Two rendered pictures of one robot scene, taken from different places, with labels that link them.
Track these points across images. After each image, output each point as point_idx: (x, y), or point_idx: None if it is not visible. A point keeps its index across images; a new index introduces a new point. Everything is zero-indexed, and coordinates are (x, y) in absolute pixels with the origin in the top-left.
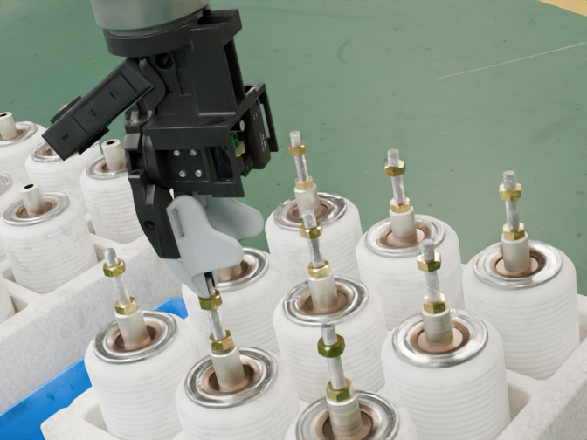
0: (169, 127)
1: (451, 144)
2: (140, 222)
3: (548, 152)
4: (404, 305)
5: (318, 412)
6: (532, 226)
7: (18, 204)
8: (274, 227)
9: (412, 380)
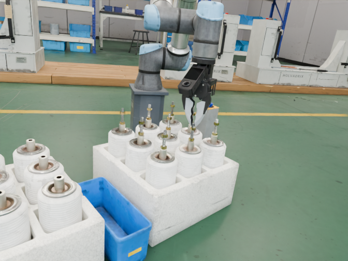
0: (212, 80)
1: (5, 146)
2: (209, 103)
3: (39, 138)
4: None
5: (208, 143)
6: (72, 149)
7: (32, 169)
8: (123, 135)
9: (199, 136)
